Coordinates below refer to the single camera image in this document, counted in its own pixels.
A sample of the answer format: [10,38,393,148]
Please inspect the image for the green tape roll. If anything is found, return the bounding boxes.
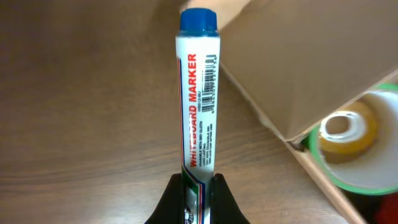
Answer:
[302,83,397,195]

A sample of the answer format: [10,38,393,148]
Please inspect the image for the blue whiteboard marker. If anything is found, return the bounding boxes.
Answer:
[175,8,220,224]

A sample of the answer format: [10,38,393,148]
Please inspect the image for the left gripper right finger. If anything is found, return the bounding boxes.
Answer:
[210,174,249,224]

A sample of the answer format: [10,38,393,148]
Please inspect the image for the red black stapler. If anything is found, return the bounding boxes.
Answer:
[345,191,397,224]

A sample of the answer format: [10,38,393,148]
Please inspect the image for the small yellow tape roll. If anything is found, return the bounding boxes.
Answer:
[318,102,379,164]

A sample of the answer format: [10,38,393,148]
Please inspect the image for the brown cardboard box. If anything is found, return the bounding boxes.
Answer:
[182,0,397,223]

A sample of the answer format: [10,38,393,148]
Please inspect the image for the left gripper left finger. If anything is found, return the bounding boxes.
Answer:
[145,174,185,224]

